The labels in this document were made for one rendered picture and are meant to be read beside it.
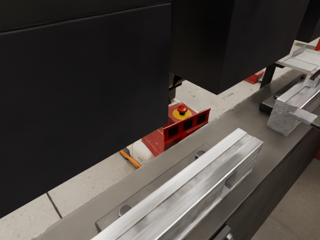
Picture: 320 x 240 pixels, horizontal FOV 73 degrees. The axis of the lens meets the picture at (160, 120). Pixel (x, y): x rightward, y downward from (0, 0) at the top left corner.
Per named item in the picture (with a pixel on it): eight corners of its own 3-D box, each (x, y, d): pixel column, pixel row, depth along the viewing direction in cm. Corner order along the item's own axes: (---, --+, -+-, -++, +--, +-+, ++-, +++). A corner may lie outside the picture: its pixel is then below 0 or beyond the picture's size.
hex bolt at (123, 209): (128, 205, 40) (127, 200, 39) (137, 215, 38) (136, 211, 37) (116, 214, 39) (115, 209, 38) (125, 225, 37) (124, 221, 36)
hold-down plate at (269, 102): (298, 79, 84) (302, 72, 82) (314, 85, 81) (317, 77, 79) (258, 109, 69) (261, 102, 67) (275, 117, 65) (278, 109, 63)
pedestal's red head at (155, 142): (179, 123, 97) (182, 88, 86) (204, 145, 87) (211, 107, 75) (141, 141, 88) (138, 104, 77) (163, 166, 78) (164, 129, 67)
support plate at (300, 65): (257, 38, 87) (258, 35, 87) (331, 57, 72) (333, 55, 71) (231, 49, 78) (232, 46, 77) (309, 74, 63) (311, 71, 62)
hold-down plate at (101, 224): (204, 150, 55) (205, 141, 53) (221, 163, 52) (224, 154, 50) (96, 230, 39) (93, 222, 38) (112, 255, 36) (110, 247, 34)
